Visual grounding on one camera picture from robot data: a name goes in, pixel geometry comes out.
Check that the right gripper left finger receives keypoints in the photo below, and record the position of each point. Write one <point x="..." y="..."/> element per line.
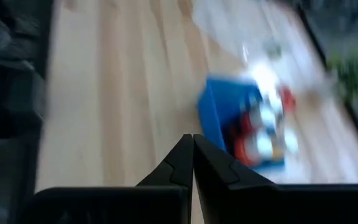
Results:
<point x="166" y="202"/>

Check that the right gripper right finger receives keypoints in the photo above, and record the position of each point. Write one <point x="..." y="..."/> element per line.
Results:
<point x="244" y="202"/>

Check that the orange paint bottle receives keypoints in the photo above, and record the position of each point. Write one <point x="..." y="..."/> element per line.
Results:
<point x="244" y="152"/>

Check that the dark red paint bottle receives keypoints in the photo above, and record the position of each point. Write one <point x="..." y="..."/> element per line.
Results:
<point x="245" y="123"/>

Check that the blue plastic basket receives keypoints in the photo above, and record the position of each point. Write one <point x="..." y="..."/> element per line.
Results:
<point x="216" y="102"/>

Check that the clear plastic bin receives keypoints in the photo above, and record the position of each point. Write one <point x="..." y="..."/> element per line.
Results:
<point x="228" y="28"/>

